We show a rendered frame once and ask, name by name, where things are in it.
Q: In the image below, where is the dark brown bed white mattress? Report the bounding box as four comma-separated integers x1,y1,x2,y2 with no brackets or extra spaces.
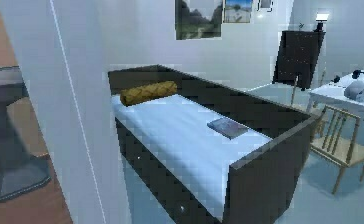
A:
107,64,322,224

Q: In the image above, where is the light wooden chair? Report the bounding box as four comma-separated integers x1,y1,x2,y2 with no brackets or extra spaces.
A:
309,104,364,195

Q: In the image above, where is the yellow bolster pillow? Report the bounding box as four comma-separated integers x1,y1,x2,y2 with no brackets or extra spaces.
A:
119,80,179,107

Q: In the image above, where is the grey book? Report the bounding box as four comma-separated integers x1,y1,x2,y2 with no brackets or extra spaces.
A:
206,117,250,140

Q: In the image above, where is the dark brown tall cabinet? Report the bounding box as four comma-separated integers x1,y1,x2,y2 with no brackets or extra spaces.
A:
272,29,326,92

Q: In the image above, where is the white table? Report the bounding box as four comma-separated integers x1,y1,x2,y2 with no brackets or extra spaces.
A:
305,69,364,114

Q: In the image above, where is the black lamp white shade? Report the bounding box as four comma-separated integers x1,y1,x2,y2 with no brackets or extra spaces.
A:
313,12,330,33

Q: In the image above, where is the grey rounded object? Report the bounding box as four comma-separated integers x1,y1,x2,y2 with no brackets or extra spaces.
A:
343,80,364,102

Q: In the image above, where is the large landscape wall picture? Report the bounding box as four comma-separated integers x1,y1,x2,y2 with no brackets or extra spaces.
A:
175,0,223,41

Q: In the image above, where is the small blue sky wall picture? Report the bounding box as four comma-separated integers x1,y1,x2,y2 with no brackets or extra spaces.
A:
223,0,254,24

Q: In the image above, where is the small white framed wall picture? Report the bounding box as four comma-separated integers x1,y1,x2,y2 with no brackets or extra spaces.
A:
257,0,274,12

